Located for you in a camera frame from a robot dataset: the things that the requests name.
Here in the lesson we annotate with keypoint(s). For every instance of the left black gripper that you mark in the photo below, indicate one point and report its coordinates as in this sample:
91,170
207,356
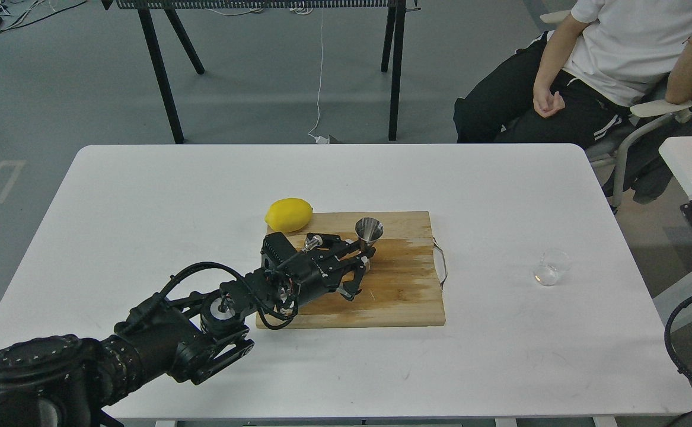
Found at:
301,277

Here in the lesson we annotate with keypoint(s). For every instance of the steel jigger measuring cup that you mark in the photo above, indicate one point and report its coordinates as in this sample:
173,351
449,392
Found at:
368,231

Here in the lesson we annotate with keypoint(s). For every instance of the small clear glass cup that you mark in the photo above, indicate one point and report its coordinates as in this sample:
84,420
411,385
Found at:
552,266

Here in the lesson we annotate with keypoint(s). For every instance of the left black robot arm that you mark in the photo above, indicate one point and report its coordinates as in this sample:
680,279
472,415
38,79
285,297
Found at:
190,330

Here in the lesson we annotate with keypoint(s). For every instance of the person right hand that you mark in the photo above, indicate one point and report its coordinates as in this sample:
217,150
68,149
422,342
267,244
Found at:
546,103

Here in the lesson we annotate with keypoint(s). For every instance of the wooden cutting board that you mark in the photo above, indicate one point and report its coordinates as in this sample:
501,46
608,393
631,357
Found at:
401,289

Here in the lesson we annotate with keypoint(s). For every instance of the yellow lemon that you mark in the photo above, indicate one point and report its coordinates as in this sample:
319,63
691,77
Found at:
288,214

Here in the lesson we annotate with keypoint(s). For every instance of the grey office chair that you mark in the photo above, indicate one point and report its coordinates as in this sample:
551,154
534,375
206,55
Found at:
642,136

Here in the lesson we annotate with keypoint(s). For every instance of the seated person white shirt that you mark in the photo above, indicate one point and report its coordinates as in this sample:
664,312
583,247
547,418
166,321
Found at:
577,82

